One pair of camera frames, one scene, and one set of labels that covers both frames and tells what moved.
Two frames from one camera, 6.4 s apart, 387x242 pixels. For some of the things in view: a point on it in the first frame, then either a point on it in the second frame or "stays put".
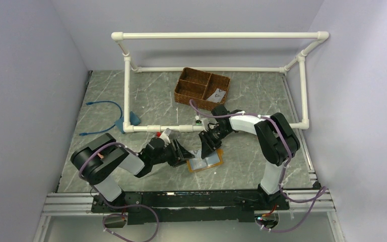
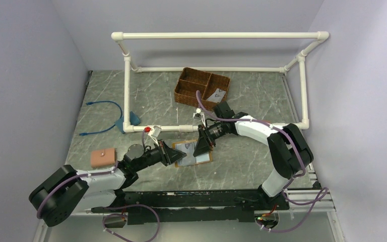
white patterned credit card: [217, 96] stays put
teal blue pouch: [134, 121] stays put
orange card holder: [220, 153] → [188, 147]
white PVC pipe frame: [320, 36] stays put
